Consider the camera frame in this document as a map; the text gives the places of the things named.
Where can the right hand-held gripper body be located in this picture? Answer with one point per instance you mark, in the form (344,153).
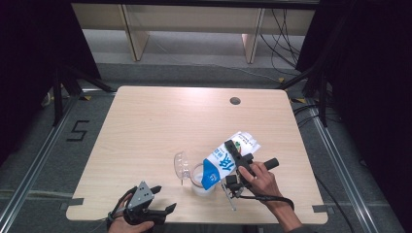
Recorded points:
(244,160)

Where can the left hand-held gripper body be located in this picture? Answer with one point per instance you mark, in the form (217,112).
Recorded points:
(141,197)

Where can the white and blue bag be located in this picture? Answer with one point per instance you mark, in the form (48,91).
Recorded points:
(217,168)

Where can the clear jar lid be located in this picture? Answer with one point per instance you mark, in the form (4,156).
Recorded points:
(181,165)

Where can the white salt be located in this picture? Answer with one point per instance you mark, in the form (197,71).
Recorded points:
(197,183)

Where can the clear glass jar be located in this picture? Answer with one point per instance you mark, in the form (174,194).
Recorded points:
(207,193)

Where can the person's right hand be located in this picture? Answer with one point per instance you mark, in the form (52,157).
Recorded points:
(262,183)

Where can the person's left hand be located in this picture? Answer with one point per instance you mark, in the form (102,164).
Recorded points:
(124,226)

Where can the black tape strip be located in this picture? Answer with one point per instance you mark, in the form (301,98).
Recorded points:
(73,202)
(320,208)

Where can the yellow black tape piece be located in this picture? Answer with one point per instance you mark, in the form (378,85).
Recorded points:
(85,97)
(298,100)

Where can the black metal stand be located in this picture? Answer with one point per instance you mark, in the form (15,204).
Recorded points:
(322,97)
(58,97)

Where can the light wooden desk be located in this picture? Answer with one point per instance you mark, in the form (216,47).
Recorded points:
(194,19)

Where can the dark curtain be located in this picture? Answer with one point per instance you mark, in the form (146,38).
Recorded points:
(372,64)
(26,48)

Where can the aluminium floor rail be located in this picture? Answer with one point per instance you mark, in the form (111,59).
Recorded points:
(336,161)
(35,161)

